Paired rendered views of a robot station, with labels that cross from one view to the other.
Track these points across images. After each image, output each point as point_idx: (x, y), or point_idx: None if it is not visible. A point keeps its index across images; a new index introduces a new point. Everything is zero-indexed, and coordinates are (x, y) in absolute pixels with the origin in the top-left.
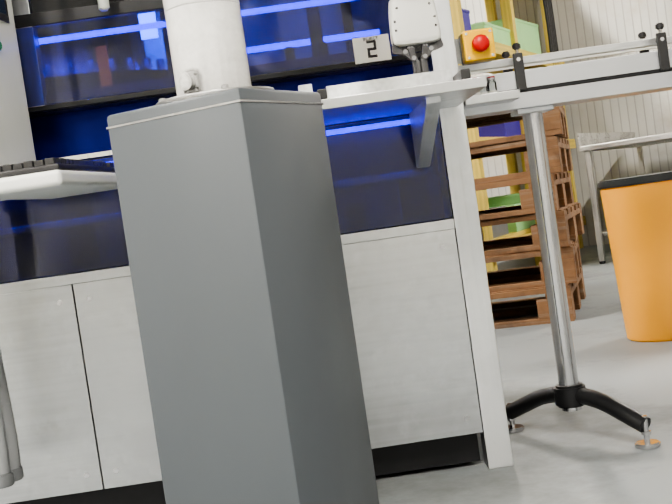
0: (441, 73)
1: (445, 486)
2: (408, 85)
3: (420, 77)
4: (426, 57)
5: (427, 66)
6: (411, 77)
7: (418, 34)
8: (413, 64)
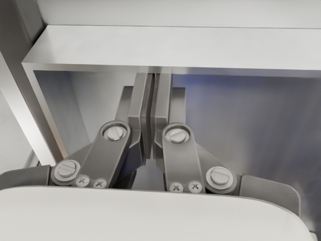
0: (72, 55)
1: None
2: (223, 41)
3: (166, 54)
4: (111, 128)
5: (120, 104)
6: (206, 59)
7: (111, 239)
8: (184, 119)
